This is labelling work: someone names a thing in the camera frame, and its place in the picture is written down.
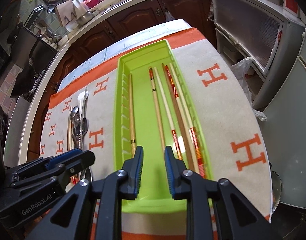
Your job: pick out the white ceramic spoon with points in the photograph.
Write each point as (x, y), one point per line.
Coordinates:
(82, 97)

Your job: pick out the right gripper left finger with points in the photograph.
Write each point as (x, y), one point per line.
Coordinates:
(133, 168)

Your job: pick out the white plastic bag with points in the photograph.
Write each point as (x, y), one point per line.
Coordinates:
(239, 70)

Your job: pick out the black wok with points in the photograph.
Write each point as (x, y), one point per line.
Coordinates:
(24, 80)

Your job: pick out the steel cabinet glass door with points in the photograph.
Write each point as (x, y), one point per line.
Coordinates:
(267, 33)

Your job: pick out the lime green plastic tray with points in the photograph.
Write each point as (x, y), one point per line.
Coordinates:
(134, 96)

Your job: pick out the steel pot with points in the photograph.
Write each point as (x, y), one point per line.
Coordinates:
(85, 18)

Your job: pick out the large steel spoon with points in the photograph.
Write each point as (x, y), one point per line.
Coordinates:
(75, 117)

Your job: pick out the wooden cutting board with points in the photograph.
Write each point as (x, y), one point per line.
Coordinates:
(65, 12)

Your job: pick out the light bamboo chopstick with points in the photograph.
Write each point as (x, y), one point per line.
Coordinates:
(132, 123)

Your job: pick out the steel soup spoon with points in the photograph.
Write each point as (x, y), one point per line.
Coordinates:
(86, 174)

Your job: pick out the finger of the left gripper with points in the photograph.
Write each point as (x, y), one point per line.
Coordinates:
(76, 164)
(62, 158)

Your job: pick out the pale bamboo chopstick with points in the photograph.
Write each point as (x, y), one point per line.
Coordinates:
(170, 119)

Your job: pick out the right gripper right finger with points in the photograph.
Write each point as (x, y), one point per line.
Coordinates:
(174, 169)

